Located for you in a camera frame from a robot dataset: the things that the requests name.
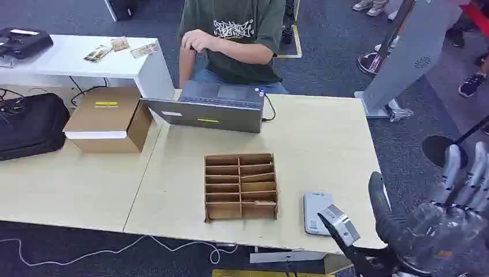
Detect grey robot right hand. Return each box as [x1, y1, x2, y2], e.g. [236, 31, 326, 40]
[367, 141, 489, 275]

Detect black round stanchion base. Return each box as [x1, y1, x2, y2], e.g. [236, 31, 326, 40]
[422, 114, 489, 169]

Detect grey flat pouch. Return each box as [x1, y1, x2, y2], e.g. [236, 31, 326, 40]
[303, 192, 333, 236]

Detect black sneaker white sole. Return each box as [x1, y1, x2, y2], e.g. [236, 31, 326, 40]
[458, 72, 488, 99]

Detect grey sign stand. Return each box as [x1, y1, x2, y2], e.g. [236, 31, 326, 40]
[354, 0, 464, 119]

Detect wooden compartment card box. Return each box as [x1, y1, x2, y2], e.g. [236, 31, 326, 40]
[203, 153, 279, 224]

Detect red barrier panel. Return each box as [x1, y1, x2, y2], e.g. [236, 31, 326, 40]
[464, 1, 489, 38]

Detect yellow floor tape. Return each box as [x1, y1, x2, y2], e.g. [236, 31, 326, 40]
[276, 24, 303, 59]

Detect pair of pale shoes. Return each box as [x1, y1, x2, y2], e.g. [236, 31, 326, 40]
[352, 0, 390, 17]

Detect grey open laptop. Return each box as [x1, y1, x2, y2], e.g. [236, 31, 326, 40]
[140, 80, 265, 134]

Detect person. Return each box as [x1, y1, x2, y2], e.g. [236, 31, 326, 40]
[178, 0, 289, 95]

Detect person's left hand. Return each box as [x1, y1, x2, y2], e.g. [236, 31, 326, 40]
[180, 29, 217, 53]

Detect long tan printed card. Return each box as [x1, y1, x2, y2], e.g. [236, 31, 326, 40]
[130, 42, 159, 59]

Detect brown cardboard box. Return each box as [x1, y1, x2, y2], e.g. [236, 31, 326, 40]
[62, 87, 153, 155]

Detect small tan printed card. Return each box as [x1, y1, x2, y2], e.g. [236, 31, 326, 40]
[110, 36, 131, 53]

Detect white side table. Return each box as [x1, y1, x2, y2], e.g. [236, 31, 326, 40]
[0, 35, 176, 101]

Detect dark printed card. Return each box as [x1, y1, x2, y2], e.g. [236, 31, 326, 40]
[83, 44, 112, 64]

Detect black carry bag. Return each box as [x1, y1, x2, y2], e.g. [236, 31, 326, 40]
[0, 92, 71, 162]

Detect black device case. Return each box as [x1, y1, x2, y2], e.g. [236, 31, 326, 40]
[0, 27, 55, 61]

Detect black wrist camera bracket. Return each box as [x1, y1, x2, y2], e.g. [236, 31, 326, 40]
[317, 213, 400, 277]

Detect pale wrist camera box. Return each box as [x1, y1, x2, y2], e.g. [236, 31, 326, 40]
[319, 204, 361, 248]

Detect chrome stanchion post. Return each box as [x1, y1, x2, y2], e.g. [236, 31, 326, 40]
[356, 0, 416, 77]

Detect black laptop power cable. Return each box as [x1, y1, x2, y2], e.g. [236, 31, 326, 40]
[262, 93, 277, 123]

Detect white floor cable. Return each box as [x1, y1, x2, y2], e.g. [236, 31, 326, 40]
[0, 234, 238, 268]

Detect black cable under table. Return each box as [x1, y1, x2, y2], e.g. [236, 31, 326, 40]
[69, 76, 109, 108]

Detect black box white frame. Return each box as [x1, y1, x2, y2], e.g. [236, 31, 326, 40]
[104, 0, 137, 23]

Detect black cables on bag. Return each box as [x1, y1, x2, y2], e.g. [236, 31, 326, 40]
[0, 88, 26, 117]

